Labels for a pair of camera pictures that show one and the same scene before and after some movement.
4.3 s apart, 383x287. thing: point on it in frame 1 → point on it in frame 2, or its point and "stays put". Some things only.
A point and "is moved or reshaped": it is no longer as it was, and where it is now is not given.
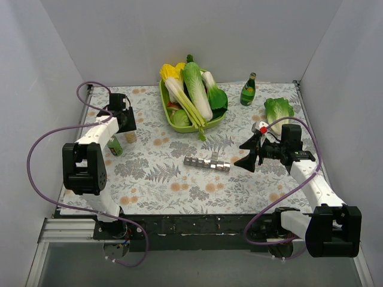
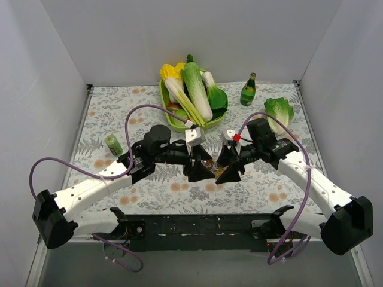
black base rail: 198,232 stays put
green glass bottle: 248,91 stays put
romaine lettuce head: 277,109 stays put
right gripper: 257,150 → 234,158
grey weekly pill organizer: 206,163 is moved or reshaped
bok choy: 218,97 stays put
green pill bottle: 115,145 stays put
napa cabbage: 195,85 stays put
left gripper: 128,120 → 189,160
